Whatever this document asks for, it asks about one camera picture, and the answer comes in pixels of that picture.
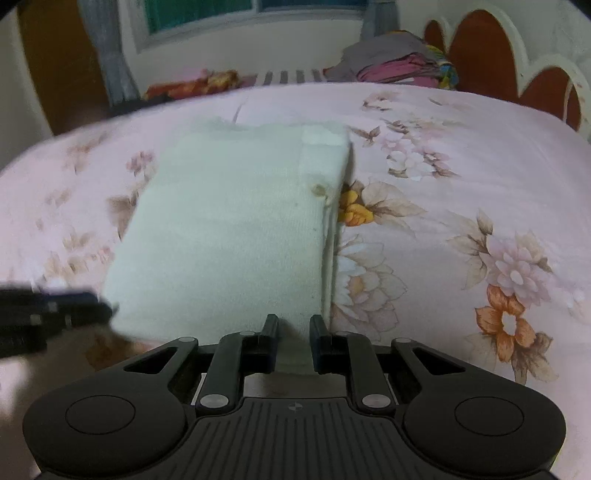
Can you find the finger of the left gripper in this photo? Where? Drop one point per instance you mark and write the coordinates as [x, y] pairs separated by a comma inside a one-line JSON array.
[[65, 311]]

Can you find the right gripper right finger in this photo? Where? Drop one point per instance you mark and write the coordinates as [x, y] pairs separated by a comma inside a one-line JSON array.
[[353, 357]]

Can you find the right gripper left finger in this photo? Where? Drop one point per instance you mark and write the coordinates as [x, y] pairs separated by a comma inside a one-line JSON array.
[[235, 357]]

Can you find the white knit sweater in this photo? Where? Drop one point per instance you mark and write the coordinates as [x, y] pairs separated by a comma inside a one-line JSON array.
[[237, 223]]

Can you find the stack of folded clothes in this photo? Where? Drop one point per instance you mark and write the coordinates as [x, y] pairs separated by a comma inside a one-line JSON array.
[[398, 57]]

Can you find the pink floral bed sheet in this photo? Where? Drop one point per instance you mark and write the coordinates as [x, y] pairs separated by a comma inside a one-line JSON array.
[[465, 223]]

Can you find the brown wooden door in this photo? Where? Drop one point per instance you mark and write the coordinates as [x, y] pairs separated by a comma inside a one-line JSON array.
[[63, 64]]

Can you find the striped pillow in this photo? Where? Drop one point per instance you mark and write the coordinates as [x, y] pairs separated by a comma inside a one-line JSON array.
[[282, 77]]

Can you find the left grey curtain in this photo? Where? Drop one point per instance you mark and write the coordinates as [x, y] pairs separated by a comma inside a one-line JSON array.
[[102, 25]]

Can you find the grey curtain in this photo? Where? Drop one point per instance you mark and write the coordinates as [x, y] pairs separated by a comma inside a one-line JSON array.
[[102, 25], [380, 17]]

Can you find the right grey curtain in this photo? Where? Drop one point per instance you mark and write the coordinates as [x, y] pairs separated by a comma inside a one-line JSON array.
[[380, 17]]

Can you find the red white scalloped headboard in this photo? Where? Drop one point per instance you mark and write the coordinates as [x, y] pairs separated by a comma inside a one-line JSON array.
[[491, 58]]

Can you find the window with white frame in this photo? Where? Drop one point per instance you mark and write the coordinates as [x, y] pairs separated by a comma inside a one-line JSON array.
[[156, 22]]

